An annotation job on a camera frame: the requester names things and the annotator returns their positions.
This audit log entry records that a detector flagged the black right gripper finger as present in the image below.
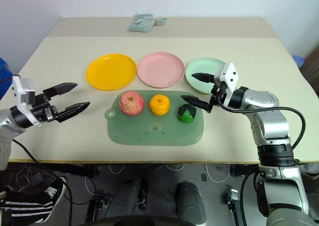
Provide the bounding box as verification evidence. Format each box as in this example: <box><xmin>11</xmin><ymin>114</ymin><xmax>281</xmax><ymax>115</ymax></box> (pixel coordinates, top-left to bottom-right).
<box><xmin>191</xmin><ymin>72</ymin><xmax>215</xmax><ymax>84</ymax></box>
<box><xmin>180</xmin><ymin>95</ymin><xmax>210</xmax><ymax>112</ymax></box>

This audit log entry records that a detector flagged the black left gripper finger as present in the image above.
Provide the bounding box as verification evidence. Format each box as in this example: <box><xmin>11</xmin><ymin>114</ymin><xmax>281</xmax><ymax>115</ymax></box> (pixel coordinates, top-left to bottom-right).
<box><xmin>42</xmin><ymin>82</ymin><xmax>79</xmax><ymax>98</ymax></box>
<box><xmin>57</xmin><ymin>101</ymin><xmax>91</xmax><ymax>123</ymax></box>

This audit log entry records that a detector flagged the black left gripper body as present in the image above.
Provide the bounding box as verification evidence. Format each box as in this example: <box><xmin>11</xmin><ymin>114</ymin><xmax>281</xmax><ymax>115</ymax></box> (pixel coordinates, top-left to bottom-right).
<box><xmin>29</xmin><ymin>93</ymin><xmax>61</xmax><ymax>124</ymax></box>

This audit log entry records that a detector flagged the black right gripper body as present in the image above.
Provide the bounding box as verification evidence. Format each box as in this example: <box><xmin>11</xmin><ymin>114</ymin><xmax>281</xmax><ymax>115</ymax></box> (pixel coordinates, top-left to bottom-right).
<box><xmin>208</xmin><ymin>79</ymin><xmax>228</xmax><ymax>113</ymax></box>

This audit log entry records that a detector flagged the light green plate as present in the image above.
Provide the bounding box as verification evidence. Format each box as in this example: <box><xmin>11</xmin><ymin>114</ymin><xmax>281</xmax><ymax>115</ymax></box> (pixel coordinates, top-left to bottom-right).
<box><xmin>185</xmin><ymin>57</ymin><xmax>226</xmax><ymax>95</ymax></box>

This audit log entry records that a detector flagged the green vegetable toy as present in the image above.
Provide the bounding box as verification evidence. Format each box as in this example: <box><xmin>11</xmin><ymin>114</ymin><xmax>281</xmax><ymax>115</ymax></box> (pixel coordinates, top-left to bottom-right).
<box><xmin>177</xmin><ymin>104</ymin><xmax>196</xmax><ymax>124</ymax></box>

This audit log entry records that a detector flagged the pink plate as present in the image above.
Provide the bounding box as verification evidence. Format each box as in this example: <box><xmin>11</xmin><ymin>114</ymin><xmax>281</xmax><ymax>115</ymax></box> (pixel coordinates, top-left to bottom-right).
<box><xmin>137</xmin><ymin>52</ymin><xmax>185</xmax><ymax>89</ymax></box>

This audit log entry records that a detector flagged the yellow plate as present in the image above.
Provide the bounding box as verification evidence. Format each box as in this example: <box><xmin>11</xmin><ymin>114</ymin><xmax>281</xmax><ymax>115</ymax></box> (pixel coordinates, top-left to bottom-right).
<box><xmin>86</xmin><ymin>53</ymin><xmax>138</xmax><ymax>91</ymax></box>

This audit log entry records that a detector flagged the orange mandarin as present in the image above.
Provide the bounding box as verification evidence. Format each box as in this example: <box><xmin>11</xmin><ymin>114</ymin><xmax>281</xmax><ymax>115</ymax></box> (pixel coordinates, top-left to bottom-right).
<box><xmin>149</xmin><ymin>94</ymin><xmax>171</xmax><ymax>117</ymax></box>

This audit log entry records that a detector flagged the translucent green cutting board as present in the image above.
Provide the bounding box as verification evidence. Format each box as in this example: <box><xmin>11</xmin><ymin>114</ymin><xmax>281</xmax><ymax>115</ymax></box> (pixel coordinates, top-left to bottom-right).
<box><xmin>104</xmin><ymin>89</ymin><xmax>205</xmax><ymax>146</ymax></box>

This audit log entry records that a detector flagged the blue crate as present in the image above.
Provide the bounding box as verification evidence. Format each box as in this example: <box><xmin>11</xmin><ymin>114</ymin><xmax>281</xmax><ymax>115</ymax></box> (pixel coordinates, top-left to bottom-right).
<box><xmin>0</xmin><ymin>57</ymin><xmax>13</xmax><ymax>101</ymax></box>

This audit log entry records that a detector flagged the red apple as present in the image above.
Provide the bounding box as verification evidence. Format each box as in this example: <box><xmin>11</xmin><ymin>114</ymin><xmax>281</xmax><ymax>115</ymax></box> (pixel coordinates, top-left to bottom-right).
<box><xmin>119</xmin><ymin>91</ymin><xmax>145</xmax><ymax>116</ymax></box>

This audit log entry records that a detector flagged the crumpled plastic bag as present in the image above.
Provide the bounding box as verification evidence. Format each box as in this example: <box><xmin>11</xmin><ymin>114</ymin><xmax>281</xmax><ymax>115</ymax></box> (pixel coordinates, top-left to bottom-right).
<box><xmin>127</xmin><ymin>11</ymin><xmax>168</xmax><ymax>33</ymax></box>

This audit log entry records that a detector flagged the black shoe with white stripes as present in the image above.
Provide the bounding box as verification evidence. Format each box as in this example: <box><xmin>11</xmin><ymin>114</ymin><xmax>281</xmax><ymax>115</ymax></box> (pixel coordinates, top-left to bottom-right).
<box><xmin>37</xmin><ymin>176</ymin><xmax>68</xmax><ymax>224</ymax></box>

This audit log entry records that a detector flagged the blue water jug cap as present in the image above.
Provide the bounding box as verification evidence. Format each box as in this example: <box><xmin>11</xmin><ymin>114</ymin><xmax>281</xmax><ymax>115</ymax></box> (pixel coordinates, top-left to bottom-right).
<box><xmin>292</xmin><ymin>54</ymin><xmax>305</xmax><ymax>68</ymax></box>

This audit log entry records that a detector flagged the black striped trouser leg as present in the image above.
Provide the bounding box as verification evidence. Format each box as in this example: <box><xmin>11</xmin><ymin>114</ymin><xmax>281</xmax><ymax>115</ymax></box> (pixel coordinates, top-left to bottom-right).
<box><xmin>0</xmin><ymin>186</ymin><xmax>54</xmax><ymax>226</ymax></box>

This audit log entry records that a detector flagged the dark rounded robot knee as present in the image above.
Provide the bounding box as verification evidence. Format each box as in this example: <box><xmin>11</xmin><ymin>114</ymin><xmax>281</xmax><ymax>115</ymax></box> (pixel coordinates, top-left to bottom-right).
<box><xmin>175</xmin><ymin>181</ymin><xmax>207</xmax><ymax>226</ymax></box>

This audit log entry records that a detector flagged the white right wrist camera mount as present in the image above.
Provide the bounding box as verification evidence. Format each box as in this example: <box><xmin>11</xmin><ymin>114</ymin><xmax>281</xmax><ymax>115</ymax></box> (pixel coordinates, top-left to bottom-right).
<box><xmin>213</xmin><ymin>62</ymin><xmax>240</xmax><ymax>107</ymax></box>

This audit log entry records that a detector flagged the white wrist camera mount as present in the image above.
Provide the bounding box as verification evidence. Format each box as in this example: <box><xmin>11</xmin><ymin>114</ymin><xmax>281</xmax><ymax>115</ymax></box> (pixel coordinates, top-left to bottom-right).
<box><xmin>213</xmin><ymin>62</ymin><xmax>240</xmax><ymax>107</ymax></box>
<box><xmin>11</xmin><ymin>75</ymin><xmax>42</xmax><ymax>127</ymax></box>

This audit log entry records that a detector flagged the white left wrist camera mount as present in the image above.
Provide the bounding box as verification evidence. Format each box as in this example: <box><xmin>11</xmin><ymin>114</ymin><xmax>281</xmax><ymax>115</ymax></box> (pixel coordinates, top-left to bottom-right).
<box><xmin>11</xmin><ymin>75</ymin><xmax>42</xmax><ymax>127</ymax></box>

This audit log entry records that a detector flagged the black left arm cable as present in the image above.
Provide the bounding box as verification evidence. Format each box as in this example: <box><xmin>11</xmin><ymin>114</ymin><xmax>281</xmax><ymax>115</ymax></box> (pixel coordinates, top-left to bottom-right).
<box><xmin>11</xmin><ymin>138</ymin><xmax>73</xmax><ymax>226</ymax></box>

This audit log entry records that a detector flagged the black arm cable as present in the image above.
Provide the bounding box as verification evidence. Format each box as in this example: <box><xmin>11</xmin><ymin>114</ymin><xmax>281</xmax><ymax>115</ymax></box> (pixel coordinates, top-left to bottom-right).
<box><xmin>216</xmin><ymin>86</ymin><xmax>307</xmax><ymax>151</ymax></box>
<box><xmin>11</xmin><ymin>138</ymin><xmax>73</xmax><ymax>226</ymax></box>

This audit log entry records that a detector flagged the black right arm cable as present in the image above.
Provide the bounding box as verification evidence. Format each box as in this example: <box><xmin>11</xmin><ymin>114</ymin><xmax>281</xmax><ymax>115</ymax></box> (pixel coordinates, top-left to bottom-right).
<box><xmin>216</xmin><ymin>86</ymin><xmax>307</xmax><ymax>151</ymax></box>

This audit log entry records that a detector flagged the white floor cable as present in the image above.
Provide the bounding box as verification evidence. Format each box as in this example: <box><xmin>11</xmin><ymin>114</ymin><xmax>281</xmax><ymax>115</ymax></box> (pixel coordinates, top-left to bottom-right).
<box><xmin>204</xmin><ymin>164</ymin><xmax>231</xmax><ymax>183</ymax></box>

